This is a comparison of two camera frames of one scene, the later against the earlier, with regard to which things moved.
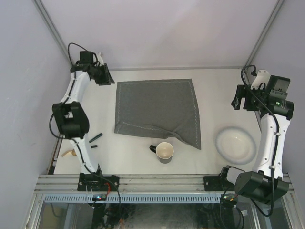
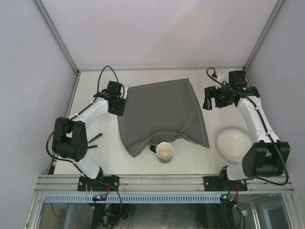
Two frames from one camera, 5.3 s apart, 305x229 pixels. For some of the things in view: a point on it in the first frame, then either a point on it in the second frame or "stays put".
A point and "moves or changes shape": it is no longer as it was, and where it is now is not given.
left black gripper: (107, 79) to (120, 111)
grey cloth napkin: (160, 109) moves or changes shape
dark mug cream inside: (164, 151) stays put
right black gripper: (244, 91) to (211, 92)
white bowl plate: (236, 145) stays put
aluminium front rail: (69, 183) stays put
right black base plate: (218, 183) stays put
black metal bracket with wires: (96, 182) stays put
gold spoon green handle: (96, 138) stays put
